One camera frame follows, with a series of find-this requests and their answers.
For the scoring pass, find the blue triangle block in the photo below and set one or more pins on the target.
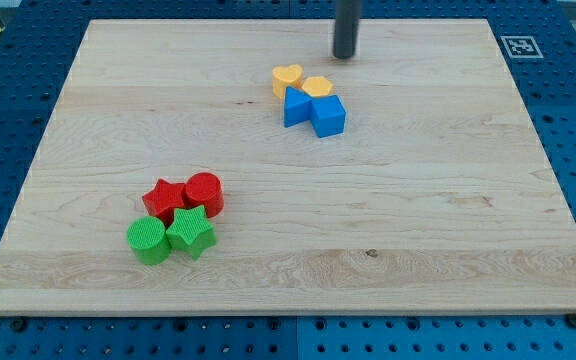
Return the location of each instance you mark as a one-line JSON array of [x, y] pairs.
[[297, 107]]

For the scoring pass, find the yellow hexagon block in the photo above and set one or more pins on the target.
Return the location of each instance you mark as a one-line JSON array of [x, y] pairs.
[[317, 86]]

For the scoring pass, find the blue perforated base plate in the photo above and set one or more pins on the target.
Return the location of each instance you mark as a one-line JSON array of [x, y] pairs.
[[37, 47]]

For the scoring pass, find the green star block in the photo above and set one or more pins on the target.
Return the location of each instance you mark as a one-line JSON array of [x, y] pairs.
[[191, 231]]

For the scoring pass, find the blue cube block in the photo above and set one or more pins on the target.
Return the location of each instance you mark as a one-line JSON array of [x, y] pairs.
[[328, 116]]

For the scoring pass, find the red star block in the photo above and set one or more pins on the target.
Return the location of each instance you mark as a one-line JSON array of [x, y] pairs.
[[164, 199]]

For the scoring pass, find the red cylinder block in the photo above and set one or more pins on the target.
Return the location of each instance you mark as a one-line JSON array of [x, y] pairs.
[[204, 189]]

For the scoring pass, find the light wooden board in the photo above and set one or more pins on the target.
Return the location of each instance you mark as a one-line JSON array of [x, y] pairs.
[[437, 199]]

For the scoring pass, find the yellow heart block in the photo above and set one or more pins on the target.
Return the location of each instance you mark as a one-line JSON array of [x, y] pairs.
[[286, 76]]

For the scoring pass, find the white fiducial marker tag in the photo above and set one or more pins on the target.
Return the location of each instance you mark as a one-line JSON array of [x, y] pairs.
[[521, 47]]

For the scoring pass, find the green cylinder block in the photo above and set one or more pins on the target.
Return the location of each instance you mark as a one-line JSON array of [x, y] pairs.
[[147, 239]]

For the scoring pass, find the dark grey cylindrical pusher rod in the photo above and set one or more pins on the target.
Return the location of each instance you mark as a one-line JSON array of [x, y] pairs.
[[346, 28]]

